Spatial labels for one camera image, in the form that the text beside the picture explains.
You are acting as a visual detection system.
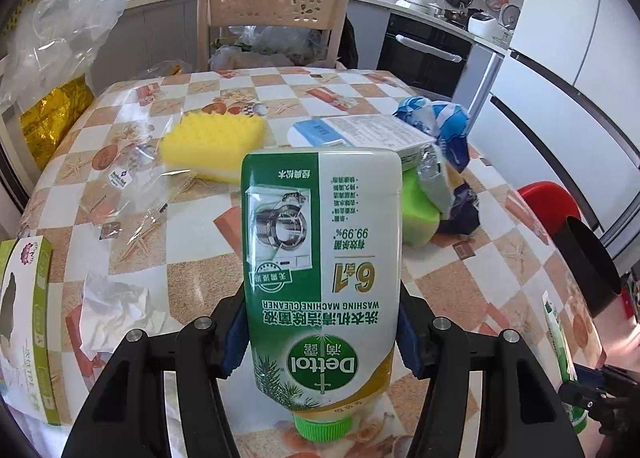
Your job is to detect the gold foil bag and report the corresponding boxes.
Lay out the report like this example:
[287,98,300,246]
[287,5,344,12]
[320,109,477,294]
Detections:
[19,75,97,170]

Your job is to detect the yellow sponge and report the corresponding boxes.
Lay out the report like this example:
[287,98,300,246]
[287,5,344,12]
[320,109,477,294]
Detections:
[159,112,268,184]

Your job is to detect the crumpled clear plastic bags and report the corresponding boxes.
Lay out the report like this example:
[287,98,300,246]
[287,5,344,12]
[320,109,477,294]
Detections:
[209,25,327,72]

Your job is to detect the green tissue box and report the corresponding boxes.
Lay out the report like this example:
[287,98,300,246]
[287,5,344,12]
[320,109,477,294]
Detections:
[0,236,54,427]

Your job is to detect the clear plastic wrapper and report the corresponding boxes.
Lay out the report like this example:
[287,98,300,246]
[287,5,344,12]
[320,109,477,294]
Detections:
[99,112,202,260]

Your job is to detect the red plastic chair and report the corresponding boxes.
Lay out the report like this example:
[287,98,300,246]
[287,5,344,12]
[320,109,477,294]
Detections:
[516,181,584,240]

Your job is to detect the beige plastic chair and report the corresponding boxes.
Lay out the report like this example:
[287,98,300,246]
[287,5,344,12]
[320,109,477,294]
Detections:
[195,0,354,72]

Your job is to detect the black built-in oven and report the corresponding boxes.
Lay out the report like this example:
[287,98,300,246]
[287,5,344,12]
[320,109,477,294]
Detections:
[375,12,474,97]

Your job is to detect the large clear plastic bag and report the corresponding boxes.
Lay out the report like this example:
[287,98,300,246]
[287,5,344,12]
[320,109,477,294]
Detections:
[0,0,132,110]

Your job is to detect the white rice cooker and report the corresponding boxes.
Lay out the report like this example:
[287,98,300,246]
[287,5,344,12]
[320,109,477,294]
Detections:
[467,2,522,49]

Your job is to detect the white refrigerator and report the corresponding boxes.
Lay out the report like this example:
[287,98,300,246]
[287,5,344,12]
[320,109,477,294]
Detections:
[452,0,640,260]

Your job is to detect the blue packaging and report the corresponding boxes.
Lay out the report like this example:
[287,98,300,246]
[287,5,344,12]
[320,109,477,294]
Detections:
[392,96,471,172]

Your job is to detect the dark blue wrapper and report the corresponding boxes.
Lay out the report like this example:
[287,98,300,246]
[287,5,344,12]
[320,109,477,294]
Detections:
[439,182,482,235]

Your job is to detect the blue white flat carton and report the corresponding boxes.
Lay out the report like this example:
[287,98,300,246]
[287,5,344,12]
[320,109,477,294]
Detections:
[289,113,437,172]

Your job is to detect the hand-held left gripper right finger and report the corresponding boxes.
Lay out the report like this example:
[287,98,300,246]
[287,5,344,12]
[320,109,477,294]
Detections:
[396,288,587,458]

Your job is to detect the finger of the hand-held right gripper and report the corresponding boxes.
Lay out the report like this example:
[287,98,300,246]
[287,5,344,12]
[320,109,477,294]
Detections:
[574,363,640,397]
[556,381,622,412]

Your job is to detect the silver foil wrapper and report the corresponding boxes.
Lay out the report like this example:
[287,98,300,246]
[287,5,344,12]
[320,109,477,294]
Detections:
[417,145,454,215]

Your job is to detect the green sponge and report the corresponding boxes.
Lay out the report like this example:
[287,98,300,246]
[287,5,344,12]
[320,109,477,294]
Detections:
[402,170,442,247]

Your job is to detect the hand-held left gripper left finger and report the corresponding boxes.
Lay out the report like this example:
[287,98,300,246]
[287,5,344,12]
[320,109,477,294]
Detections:
[61,283,249,458]

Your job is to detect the green cap cleaner bottle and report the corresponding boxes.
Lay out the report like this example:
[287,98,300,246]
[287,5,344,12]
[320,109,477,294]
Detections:
[239,148,404,442]

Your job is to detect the white crumpled tissue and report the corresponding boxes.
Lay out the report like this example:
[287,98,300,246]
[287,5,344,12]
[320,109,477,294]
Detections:
[79,271,154,362]

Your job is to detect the green white tube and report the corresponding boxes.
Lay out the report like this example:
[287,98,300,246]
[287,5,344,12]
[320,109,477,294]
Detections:
[542,290,589,435]

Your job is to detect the black trash bin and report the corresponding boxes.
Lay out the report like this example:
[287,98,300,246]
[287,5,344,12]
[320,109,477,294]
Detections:
[551,217,624,320]

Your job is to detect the black jacket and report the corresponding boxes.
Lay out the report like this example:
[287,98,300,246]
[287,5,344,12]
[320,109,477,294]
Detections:
[339,17,360,70]

